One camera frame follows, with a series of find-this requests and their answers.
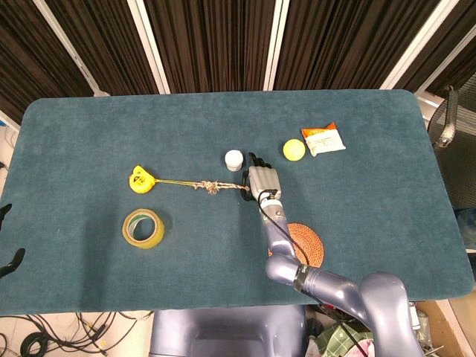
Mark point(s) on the black mesh office chair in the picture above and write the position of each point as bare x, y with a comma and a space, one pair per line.
451, 148

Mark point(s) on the clear packing tape roll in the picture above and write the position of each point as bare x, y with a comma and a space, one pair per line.
143, 228

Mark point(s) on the robot torso base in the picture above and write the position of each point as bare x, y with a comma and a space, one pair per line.
228, 331

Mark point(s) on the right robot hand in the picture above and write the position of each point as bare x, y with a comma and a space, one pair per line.
264, 180

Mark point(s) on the green checkered cloth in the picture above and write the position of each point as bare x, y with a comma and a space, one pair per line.
342, 340

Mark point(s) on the teal table mat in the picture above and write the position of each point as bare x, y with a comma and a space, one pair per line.
111, 126

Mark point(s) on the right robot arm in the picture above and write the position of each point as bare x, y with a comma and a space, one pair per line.
320, 277

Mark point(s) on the round woven rattan coaster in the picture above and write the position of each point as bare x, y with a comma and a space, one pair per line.
310, 243

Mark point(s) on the white plastic jar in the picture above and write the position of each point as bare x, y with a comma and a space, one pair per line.
234, 160

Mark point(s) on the yellow green ball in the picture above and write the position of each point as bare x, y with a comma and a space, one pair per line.
294, 149

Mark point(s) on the white orange snack packet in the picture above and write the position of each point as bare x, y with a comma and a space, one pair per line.
324, 140

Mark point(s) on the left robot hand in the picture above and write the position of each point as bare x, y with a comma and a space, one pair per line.
6, 238

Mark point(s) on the cardboard box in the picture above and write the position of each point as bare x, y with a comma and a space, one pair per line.
444, 327

